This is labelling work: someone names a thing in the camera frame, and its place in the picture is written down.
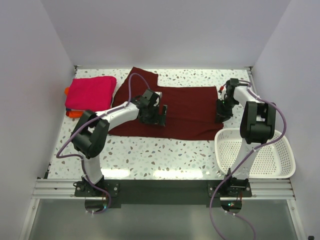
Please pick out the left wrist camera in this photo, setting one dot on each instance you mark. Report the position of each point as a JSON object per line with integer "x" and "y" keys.
{"x": 160, "y": 94}

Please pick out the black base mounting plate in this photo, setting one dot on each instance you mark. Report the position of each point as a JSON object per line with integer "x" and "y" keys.
{"x": 115, "y": 193}

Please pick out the white perforated plastic basket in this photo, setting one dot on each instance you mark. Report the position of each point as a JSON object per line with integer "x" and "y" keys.
{"x": 274, "y": 161}

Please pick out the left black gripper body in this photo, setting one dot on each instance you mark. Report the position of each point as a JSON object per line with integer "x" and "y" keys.
{"x": 152, "y": 115}

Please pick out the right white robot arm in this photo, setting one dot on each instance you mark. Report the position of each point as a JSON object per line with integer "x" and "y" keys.
{"x": 257, "y": 124}

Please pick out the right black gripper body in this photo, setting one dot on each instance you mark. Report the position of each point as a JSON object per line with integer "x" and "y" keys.
{"x": 224, "y": 107}

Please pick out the dark red t-shirt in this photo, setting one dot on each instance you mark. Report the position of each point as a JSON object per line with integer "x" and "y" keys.
{"x": 191, "y": 111}

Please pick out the aluminium extrusion rail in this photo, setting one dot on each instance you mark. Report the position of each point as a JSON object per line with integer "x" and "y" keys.
{"x": 262, "y": 189}

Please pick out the folded orange t-shirt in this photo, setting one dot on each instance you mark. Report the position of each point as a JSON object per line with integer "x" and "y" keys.
{"x": 73, "y": 114}

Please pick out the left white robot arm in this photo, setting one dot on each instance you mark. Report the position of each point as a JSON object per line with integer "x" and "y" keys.
{"x": 90, "y": 134}

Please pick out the folded pink t-shirt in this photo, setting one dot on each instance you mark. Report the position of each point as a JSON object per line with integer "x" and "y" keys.
{"x": 95, "y": 94}

